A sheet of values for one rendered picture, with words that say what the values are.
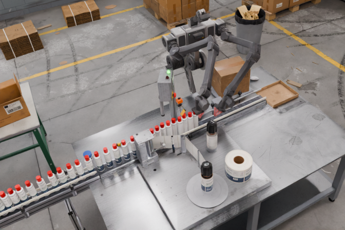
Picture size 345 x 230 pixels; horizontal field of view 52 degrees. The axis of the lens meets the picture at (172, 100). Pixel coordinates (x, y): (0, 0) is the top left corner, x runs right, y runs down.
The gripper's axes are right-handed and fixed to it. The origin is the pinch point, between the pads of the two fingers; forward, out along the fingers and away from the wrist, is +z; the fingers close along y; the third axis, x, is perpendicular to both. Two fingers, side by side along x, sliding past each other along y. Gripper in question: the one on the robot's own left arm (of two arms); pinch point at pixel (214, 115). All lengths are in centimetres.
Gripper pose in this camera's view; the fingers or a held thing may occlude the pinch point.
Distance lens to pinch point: 313.4
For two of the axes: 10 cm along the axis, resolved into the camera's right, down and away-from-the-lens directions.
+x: 7.3, 2.0, 6.5
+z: -4.9, 8.2, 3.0
